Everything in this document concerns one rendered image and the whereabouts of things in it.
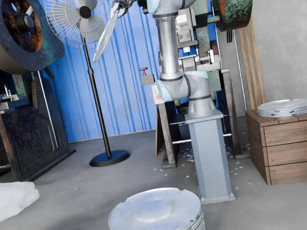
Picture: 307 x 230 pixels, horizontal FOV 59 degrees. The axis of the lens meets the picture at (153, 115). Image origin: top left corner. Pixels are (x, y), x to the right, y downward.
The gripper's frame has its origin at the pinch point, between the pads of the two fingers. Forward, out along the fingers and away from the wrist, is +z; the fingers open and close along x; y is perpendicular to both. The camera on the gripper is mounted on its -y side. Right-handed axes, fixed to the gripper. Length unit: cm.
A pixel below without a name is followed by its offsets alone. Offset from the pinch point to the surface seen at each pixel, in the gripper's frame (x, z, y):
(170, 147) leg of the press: 89, 37, -24
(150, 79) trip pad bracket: 51, 1, -31
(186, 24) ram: 52, -48, -23
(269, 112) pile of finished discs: 89, 5, 44
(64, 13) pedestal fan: -18, -22, -88
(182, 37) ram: 55, -39, -23
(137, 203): 29, 77, 57
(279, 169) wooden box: 105, 31, 52
